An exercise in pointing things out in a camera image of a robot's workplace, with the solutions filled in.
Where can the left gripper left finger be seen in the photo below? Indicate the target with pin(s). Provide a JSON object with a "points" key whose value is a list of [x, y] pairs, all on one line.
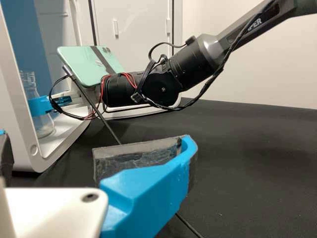
{"points": [[6, 158]]}

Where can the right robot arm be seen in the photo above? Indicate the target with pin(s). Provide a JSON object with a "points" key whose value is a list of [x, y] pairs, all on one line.
{"points": [[188, 67]]}

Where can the right wrist camera phone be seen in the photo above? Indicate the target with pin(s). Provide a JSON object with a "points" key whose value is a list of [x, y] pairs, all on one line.
{"points": [[91, 65]]}

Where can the white incubator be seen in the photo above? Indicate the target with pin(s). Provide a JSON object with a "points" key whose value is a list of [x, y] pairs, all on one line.
{"points": [[23, 49]]}

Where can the clear flask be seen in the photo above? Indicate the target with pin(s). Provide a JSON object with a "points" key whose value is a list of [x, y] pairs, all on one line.
{"points": [[43, 124]]}

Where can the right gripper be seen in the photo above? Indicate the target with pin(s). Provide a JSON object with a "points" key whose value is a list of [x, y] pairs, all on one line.
{"points": [[92, 95]]}

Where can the white cabinet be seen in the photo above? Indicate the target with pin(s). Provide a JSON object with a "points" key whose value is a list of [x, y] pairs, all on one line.
{"points": [[138, 29]]}

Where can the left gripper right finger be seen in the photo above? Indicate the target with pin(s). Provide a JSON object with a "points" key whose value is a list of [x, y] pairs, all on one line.
{"points": [[146, 196]]}

